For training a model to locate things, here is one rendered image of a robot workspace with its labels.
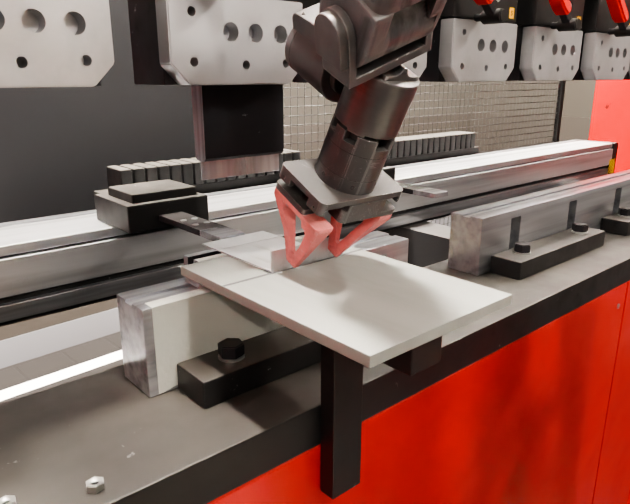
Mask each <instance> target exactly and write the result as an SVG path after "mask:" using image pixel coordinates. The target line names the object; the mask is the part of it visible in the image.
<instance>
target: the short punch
mask: <svg viewBox="0 0 630 504"><path fill-rule="evenodd" d="M191 90H192V107H193V125H194V142H195V157H196V159H197V160H198V161H200V169H201V180H209V179H217V178H225V177H233V176H240V175H248V174H256V173H264V172H271V171H279V154H281V153H283V151H284V135H283V84H262V85H191Z"/></svg>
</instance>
